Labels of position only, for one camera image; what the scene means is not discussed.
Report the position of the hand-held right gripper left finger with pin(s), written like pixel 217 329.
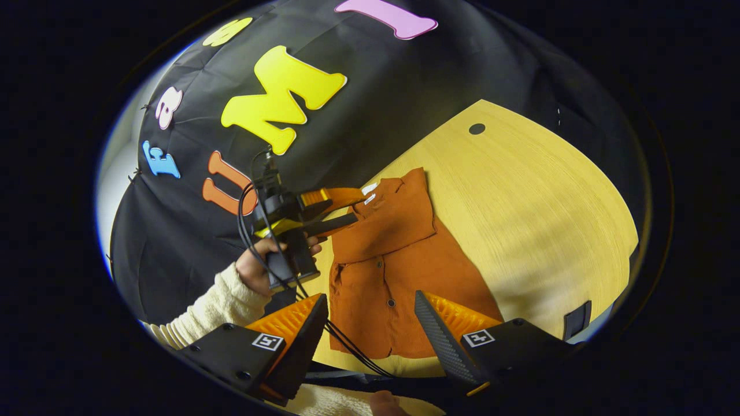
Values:
pixel 300 352

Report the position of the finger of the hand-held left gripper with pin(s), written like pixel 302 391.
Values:
pixel 329 223
pixel 329 198

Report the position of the black rectangular bracket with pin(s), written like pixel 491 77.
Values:
pixel 577 320

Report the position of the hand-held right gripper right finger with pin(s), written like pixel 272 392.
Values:
pixel 442 346

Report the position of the person's cream sweater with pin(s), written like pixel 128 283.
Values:
pixel 335 401

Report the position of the black backdrop cloth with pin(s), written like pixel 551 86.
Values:
pixel 404 75

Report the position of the orange button-up shirt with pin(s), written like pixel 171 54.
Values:
pixel 381 277

